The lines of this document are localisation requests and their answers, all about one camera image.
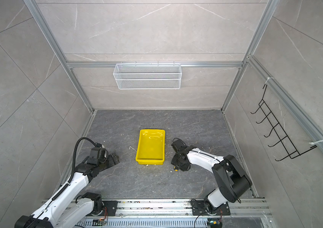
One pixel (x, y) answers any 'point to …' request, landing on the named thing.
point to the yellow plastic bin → (151, 147)
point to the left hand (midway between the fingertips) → (111, 156)
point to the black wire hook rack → (289, 148)
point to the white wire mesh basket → (147, 76)
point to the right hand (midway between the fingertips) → (174, 163)
